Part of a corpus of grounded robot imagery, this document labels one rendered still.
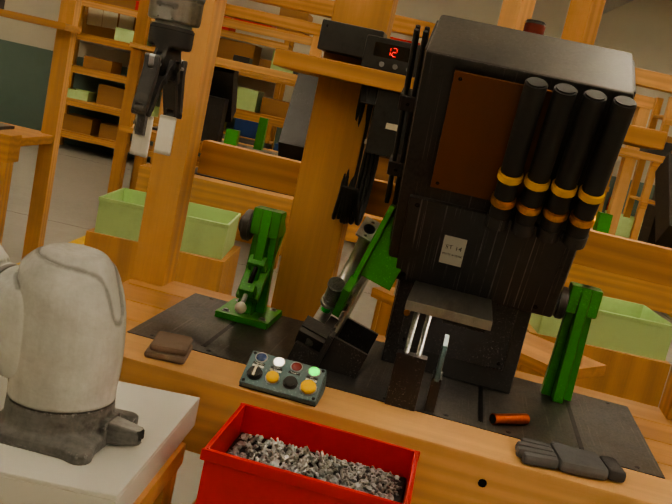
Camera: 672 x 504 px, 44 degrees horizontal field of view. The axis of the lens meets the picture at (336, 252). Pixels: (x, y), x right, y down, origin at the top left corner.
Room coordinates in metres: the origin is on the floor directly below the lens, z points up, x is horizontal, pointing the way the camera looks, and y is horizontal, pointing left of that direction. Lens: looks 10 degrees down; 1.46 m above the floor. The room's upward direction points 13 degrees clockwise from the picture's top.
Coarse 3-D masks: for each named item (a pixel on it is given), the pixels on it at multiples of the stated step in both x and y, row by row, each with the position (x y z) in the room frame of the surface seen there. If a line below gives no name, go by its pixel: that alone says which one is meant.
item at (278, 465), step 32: (256, 416) 1.33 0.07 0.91; (288, 416) 1.33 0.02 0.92; (224, 448) 1.24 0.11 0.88; (256, 448) 1.28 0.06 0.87; (288, 448) 1.28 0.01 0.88; (320, 448) 1.32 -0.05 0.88; (352, 448) 1.31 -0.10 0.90; (384, 448) 1.30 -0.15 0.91; (224, 480) 1.13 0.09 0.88; (256, 480) 1.13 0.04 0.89; (288, 480) 1.12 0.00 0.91; (320, 480) 1.12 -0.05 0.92; (352, 480) 1.22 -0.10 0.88; (384, 480) 1.25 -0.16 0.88
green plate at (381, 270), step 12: (384, 216) 1.66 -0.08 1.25; (384, 228) 1.67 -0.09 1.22; (372, 240) 1.66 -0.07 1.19; (384, 240) 1.67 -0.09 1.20; (372, 252) 1.68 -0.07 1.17; (384, 252) 1.67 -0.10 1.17; (360, 264) 1.67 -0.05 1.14; (372, 264) 1.67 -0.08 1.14; (384, 264) 1.67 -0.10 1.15; (360, 276) 1.74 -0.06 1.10; (372, 276) 1.67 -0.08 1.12; (384, 276) 1.67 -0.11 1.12; (396, 276) 1.67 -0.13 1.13
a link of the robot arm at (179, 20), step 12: (156, 0) 1.40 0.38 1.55; (168, 0) 1.40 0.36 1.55; (180, 0) 1.40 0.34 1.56; (192, 0) 1.41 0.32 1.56; (204, 0) 1.44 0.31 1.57; (156, 12) 1.40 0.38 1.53; (168, 12) 1.40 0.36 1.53; (180, 12) 1.40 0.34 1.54; (192, 12) 1.41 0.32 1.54; (168, 24) 1.41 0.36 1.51; (180, 24) 1.41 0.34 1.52; (192, 24) 1.42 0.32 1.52
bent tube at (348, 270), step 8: (368, 224) 1.77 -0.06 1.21; (376, 224) 1.77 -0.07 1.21; (360, 232) 1.74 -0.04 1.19; (368, 232) 1.79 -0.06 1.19; (360, 240) 1.77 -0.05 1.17; (368, 240) 1.74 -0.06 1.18; (360, 248) 1.79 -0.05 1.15; (352, 256) 1.81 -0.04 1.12; (360, 256) 1.81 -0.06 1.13; (352, 264) 1.81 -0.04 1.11; (344, 272) 1.82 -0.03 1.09; (352, 272) 1.82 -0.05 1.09; (344, 280) 1.81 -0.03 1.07; (320, 312) 1.73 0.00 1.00; (320, 320) 1.72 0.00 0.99
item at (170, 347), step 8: (160, 336) 1.56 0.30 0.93; (168, 336) 1.57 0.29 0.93; (176, 336) 1.58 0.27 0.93; (184, 336) 1.59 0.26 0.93; (152, 344) 1.51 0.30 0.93; (160, 344) 1.52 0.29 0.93; (168, 344) 1.53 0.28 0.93; (176, 344) 1.54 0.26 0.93; (184, 344) 1.55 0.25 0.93; (144, 352) 1.51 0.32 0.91; (152, 352) 1.51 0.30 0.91; (160, 352) 1.51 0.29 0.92; (168, 352) 1.51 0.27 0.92; (176, 352) 1.51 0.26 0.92; (184, 352) 1.52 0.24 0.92; (168, 360) 1.51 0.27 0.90; (176, 360) 1.51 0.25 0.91; (184, 360) 1.51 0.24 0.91
